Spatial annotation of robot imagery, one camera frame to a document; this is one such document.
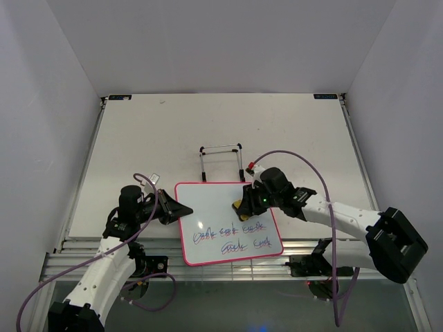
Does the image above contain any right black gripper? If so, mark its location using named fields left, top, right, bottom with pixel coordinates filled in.
left=238, top=181, right=282, bottom=216

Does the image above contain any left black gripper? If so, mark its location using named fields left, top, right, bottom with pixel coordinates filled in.
left=135, top=188, right=192, bottom=224

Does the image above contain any yellow bone-shaped eraser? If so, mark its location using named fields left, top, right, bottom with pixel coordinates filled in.
left=232, top=199, right=253, bottom=222

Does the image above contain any pink framed whiteboard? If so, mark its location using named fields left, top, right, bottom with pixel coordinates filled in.
left=174, top=182, right=283, bottom=266

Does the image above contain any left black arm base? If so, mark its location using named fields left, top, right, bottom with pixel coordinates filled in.
left=120, top=242, right=168, bottom=300

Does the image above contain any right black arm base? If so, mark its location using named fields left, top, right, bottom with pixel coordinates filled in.
left=285, top=238, right=333, bottom=300

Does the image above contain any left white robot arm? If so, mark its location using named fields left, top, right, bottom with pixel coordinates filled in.
left=47, top=185, right=193, bottom=331

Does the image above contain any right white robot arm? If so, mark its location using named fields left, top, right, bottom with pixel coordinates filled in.
left=232, top=166, right=428, bottom=284

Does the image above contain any left blue corner label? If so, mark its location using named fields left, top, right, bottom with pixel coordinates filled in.
left=108, top=95, right=132, bottom=101

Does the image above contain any blue corner label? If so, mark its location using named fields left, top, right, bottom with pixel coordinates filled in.
left=313, top=93, right=338, bottom=100
left=108, top=95, right=132, bottom=101

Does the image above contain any right blue corner label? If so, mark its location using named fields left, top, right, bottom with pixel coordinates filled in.
left=313, top=93, right=338, bottom=100

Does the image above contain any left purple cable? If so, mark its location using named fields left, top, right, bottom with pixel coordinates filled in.
left=15, top=172, right=177, bottom=329

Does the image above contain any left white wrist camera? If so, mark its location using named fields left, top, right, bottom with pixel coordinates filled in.
left=141, top=173, right=160, bottom=194

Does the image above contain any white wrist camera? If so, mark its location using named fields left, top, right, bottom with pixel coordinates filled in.
left=246, top=162, right=266, bottom=188
left=141, top=173, right=160, bottom=194

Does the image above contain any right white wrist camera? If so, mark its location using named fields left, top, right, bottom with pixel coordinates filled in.
left=246, top=162, right=266, bottom=188

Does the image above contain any black wire whiteboard stand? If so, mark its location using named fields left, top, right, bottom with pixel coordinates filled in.
left=199, top=143, right=246, bottom=183

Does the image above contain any aluminium extrusion frame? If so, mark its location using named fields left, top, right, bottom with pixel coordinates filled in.
left=37, top=93, right=432, bottom=332

